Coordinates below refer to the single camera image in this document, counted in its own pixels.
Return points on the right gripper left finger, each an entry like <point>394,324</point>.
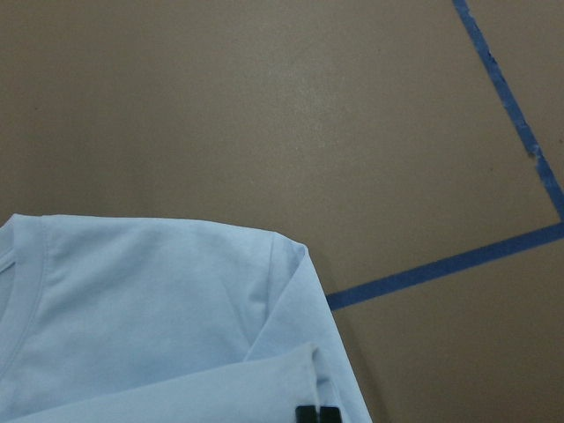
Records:
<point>306,414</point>

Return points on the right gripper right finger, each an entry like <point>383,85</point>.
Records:
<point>329,414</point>

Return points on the light blue t-shirt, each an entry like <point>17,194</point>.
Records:
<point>164,320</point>

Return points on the blue tape line crosswise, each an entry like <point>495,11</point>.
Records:
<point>444,267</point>

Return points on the blue tape line lengthwise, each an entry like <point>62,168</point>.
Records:
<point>511,106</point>

